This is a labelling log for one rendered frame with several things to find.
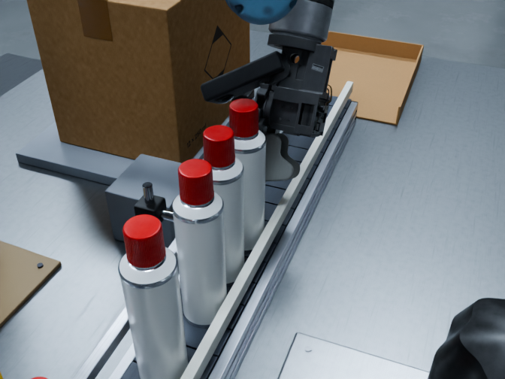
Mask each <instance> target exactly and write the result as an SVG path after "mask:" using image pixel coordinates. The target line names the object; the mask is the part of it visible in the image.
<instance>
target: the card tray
mask: <svg viewBox="0 0 505 379"><path fill-rule="evenodd" d="M321 45H327V46H332V47H333V48H334V49H335V50H337V56H336V60H335V61H333V62H332V66H331V73H330V77H329V81H328V85H330V86H331V88H332V95H333V96H337V97H339V95H340V93H341V92H342V90H343V88H344V86H345V85H346V82H347V81H351V82H353V88H352V93H351V95H350V97H349V99H352V101H354V102H358V109H357V115H356V118H360V119H364V120H372V121H376V122H380V123H388V124H392V125H396V126H397V125H398V122H399V120H400V118H401V115H402V112H403V109H404V106H405V104H406V101H407V98H408V95H409V93H410V90H411V87H412V85H413V81H414V79H415V76H416V73H417V71H418V68H419V65H420V62H421V60H422V52H423V48H424V45H422V44H413V43H407V42H402V41H393V40H387V39H381V38H372V37H367V36H361V35H351V34H346V33H341V32H331V31H328V38H327V40H326V41H325V42H322V43H321Z"/></svg>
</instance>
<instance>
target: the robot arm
mask: <svg viewBox="0 0 505 379"><path fill-rule="evenodd" d="M225 1H226V3H227V5H228V6H229V7H230V8H231V10H232V11H234V12H235V13H236V14H237V15H238V16H239V17H240V18H241V19H242V20H245V21H247V22H248V23H252V24H256V25H266V24H269V29H268V30H269V31H270V32H271V33H273V34H269V38H268V46H270V47H274V48H277V49H281V50H282V53H280V52H278V51H274V52H273V53H269V54H268V55H266V56H263V57H261V58H259V59H257V60H254V61H252V62H250V63H247V64H245V65H243V66H241V67H239V68H236V69H235V70H232V71H230V72H228V73H225V74H223V75H220V76H216V77H214V78H213V79H212V80H209V81H208V82H206V83H203V84H202V85H201V92H202V95H203V97H204V100H205V101H206V102H212V103H215V104H225V103H227V102H229V101H231V100H232V99H233V98H235V97H238V96H240V95H243V94H244V93H246V92H249V91H251V90H254V89H256V88H258V90H257V92H256V96H255V99H254V101H255V102H256V103H257V104H258V106H259V130H260V131H261V132H263V133H264V134H265V136H266V162H265V183H266V181H279V180H289V179H292V178H295V177H297V176H298V175H299V172H300V165H299V164H298V163H297V162H296V161H295V160H294V159H293V158H292V157H290V156H289V155H288V147H289V139H288V138H287V136H286V135H284V134H282V133H280V130H281V131H283V133H286V134H290V135H297V136H300V135H303V136H307V137H319V136H320V135H321V136H323V132H324V128H325V121H326V117H327V113H328V106H329V103H330V102H331V99H332V88H331V86H330V85H328V81H329V77H330V73H331V66H332V62H333V61H335V60H336V56H337V50H335V49H334V48H333V47H332V46H327V45H321V43H322V42H325V41H326V40H327V38H328V31H329V27H330V23H331V15H332V11H333V7H334V0H225ZM298 56H299V61H298V62H297V63H295V59H296V58H297V57H298ZM328 86H330V88H331V97H329V89H328V88H327V87H328ZM259 87H260V88H259ZM327 90H328V93H327V92H326V91H327Z"/></svg>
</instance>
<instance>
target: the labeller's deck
mask: <svg viewBox="0 0 505 379"><path fill-rule="evenodd" d="M428 375H429V371H424V370H421V369H419V368H414V367H412V366H409V365H405V364H402V363H399V362H395V361H392V360H389V359H385V358H382V357H379V356H375V355H372V354H369V353H365V352H362V351H360V350H355V349H352V348H350V347H345V346H343V345H340V344H335V343H333V342H330V341H326V340H323V339H320V338H316V337H313V336H310V335H306V334H303V333H300V332H297V333H296V334H295V337H294V339H293V341H292V344H291V346H290V348H289V352H288V353H287V356H286V359H285V361H284V363H283V366H282V368H281V370H280V373H279V376H278V378H277V379H428Z"/></svg>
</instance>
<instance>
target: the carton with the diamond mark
mask: <svg viewBox="0 0 505 379"><path fill-rule="evenodd" d="M26 1H27V4H28V7H29V13H30V17H31V20H32V25H33V29H34V33H35V38H36V41H37V45H38V51H39V54H40V58H41V64H42V67H43V70H44V76H45V80H46V83H47V88H48V92H49V96H50V101H51V105H52V108H53V114H54V117H55V121H56V127H57V130H58V133H59V139H60V141H61V142H64V143H67V144H73V145H77V146H80V147H85V148H89V149H92V150H97V151H101V152H104V153H110V154H113V155H117V156H122V157H125V158H129V159H134V160H136V159H137V158H138V157H139V156H140V154H144V155H148V156H154V157H158V158H161V159H166V160H171V161H174V162H180V163H183V162H185V161H187V160H190V159H192V158H193V157H194V155H195V154H196V153H197V152H198V151H199V150H200V149H201V148H202V147H203V132H204V130H205V129H207V128H208V127H211V126H217V125H221V124H222V123H223V122H224V121H225V119H226V118H227V117H228V116H229V105H230V104H231V101H229V102H227V103H225V104H215V103H212V102H206V101H205V100H204V97H203V95H202V92H201V85H202V84H203V83H206V82H208V81H209V80H212V79H213V78H214V77H216V76H220V75H223V74H225V73H228V72H230V71H232V70H235V69H236V68H239V67H241V66H243V65H245V64H247V63H250V41H249V23H248V22H247V21H245V20H242V19H241V18H240V17H239V16H238V15H237V14H236V13H235V12H234V11H232V10H231V8H230V7H229V6H228V5H227V3H226V1H225V0H26Z"/></svg>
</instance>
